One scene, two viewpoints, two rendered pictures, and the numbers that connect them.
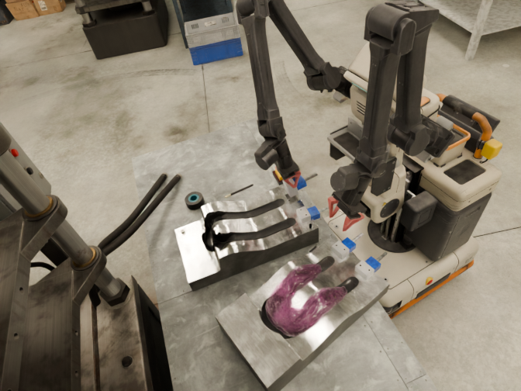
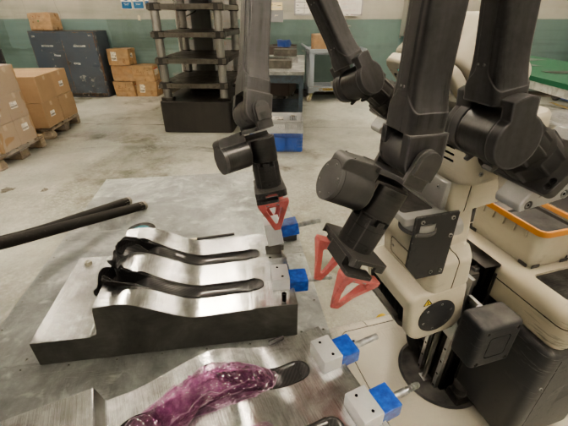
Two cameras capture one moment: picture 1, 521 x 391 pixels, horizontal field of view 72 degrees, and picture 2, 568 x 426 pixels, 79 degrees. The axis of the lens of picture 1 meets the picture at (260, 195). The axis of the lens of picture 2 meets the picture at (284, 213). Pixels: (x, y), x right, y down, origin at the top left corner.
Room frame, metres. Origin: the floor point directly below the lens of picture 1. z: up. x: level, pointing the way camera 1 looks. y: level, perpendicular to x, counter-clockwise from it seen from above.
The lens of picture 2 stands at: (0.27, -0.20, 1.38)
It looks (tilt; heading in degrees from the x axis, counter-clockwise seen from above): 30 degrees down; 5
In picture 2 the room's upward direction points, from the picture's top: straight up
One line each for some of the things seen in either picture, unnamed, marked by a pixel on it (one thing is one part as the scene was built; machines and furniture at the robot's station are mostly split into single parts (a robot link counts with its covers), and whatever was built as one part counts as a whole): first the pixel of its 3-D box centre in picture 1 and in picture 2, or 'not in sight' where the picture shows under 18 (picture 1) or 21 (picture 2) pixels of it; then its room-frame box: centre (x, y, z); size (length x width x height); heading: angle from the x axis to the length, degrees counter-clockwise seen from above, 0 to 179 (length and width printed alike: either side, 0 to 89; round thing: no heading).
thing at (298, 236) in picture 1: (243, 230); (177, 281); (0.84, 0.09, 0.87); 0.50 x 0.26 x 0.14; 103
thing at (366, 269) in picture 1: (374, 263); (386, 400); (0.61, -0.33, 0.86); 0.13 x 0.05 x 0.05; 120
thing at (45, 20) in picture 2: not in sight; (45, 21); (6.92, 4.58, 1.26); 0.42 x 0.33 x 0.29; 92
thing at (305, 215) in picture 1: (315, 212); (302, 279); (0.84, -0.19, 0.89); 0.13 x 0.05 x 0.05; 102
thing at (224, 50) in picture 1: (215, 44); (276, 137); (4.26, 0.20, 0.11); 0.61 x 0.41 x 0.22; 92
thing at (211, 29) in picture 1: (212, 29); (276, 122); (4.26, 0.20, 0.28); 0.61 x 0.41 x 0.15; 92
